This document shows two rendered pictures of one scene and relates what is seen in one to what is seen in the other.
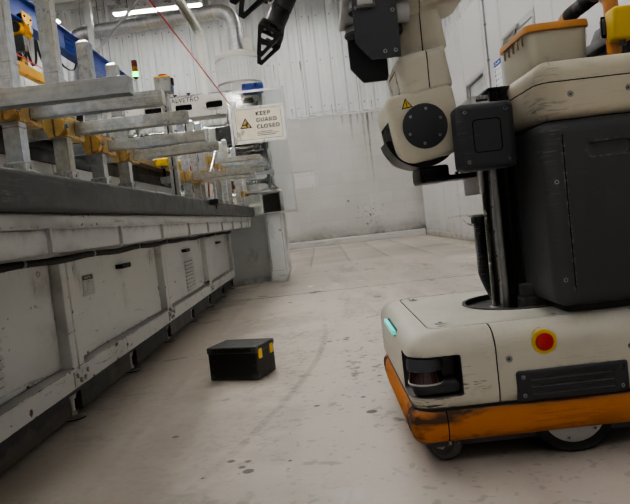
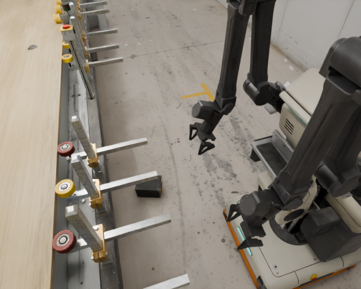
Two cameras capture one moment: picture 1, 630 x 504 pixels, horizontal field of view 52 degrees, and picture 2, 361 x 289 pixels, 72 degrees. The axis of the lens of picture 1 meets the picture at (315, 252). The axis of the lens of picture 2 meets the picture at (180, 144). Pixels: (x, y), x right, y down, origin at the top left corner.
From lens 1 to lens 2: 1.74 m
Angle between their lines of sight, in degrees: 46
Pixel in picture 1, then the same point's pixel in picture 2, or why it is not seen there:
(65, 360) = not seen: hidden behind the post
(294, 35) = not seen: outside the picture
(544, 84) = not seen: outside the picture
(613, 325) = (335, 267)
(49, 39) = (85, 229)
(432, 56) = (312, 195)
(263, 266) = (93, 20)
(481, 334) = (294, 281)
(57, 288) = not seen: hidden behind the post
